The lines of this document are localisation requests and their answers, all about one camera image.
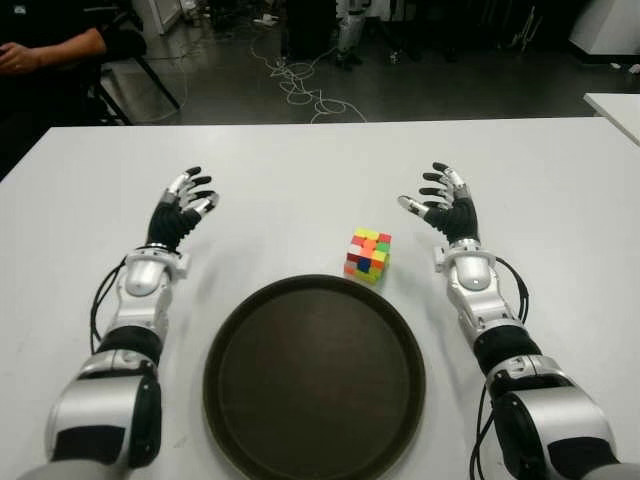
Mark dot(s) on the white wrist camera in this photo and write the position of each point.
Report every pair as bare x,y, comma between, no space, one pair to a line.
183,262
439,257

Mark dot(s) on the dark brown round plate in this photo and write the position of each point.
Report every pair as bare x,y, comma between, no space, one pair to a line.
315,380

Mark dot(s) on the white side table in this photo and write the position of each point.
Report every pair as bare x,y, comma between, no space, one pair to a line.
617,112

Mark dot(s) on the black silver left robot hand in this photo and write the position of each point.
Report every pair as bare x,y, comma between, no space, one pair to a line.
167,222

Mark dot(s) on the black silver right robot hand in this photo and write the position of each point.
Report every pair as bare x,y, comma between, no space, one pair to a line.
460,220

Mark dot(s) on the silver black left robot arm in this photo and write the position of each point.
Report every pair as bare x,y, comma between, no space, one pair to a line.
107,400

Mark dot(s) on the black cabinet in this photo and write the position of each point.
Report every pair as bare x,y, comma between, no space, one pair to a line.
312,27

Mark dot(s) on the silver white humanoid robot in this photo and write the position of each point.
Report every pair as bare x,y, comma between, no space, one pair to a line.
350,30

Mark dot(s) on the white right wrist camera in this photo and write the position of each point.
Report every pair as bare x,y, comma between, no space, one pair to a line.
439,257

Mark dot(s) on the multicoloured Rubik's cube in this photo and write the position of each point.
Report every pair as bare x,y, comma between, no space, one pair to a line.
367,257

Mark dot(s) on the seated person in black shirt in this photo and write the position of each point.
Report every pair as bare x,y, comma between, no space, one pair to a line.
45,95

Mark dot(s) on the black metal chair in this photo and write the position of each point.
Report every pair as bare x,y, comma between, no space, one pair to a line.
145,70

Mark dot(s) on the white black-based cabinet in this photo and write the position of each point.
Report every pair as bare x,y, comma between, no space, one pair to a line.
607,22

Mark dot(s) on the white glass-fronted cabinet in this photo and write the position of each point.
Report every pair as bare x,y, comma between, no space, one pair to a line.
155,15

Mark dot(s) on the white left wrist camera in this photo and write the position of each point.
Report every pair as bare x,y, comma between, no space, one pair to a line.
183,262

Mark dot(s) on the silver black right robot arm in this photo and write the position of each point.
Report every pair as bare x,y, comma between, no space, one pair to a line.
555,415

